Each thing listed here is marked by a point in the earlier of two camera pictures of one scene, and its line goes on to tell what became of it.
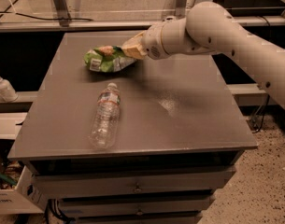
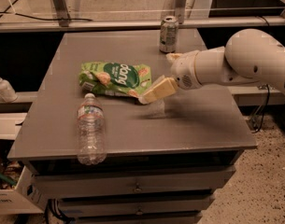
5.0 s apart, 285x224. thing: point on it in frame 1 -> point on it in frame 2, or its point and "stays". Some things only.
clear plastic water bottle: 106,119 -> 91,141
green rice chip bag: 107,59 -> 114,77
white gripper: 151,43 -> 183,68
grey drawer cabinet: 180,137 stays
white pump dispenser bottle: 5,89 stays
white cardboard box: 25,198 stays
